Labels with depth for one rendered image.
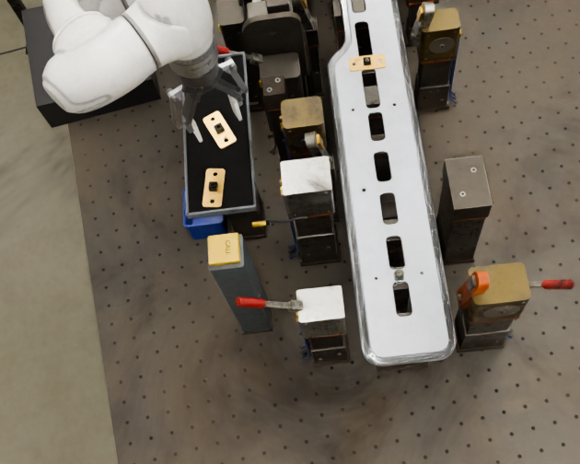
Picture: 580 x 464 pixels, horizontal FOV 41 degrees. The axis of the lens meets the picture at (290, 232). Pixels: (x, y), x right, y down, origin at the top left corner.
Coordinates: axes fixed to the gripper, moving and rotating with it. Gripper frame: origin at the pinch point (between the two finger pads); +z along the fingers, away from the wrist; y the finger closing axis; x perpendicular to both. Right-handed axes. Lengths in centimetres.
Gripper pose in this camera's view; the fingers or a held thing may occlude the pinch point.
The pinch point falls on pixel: (215, 119)
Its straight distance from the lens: 159.1
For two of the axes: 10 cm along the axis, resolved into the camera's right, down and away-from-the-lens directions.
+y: 8.6, -4.9, 1.2
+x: -5.0, -7.8, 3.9
